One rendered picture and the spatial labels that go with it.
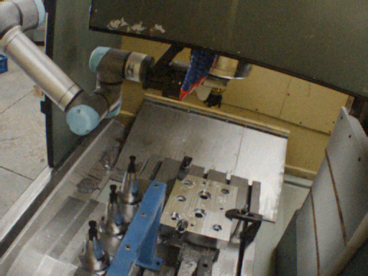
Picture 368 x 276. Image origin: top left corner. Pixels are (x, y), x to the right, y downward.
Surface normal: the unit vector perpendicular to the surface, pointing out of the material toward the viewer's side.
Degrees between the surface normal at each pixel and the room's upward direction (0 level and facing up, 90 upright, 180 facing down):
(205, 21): 90
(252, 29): 90
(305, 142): 90
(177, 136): 25
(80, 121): 90
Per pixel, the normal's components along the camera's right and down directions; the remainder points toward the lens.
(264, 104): -0.22, 0.48
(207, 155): 0.07, -0.58
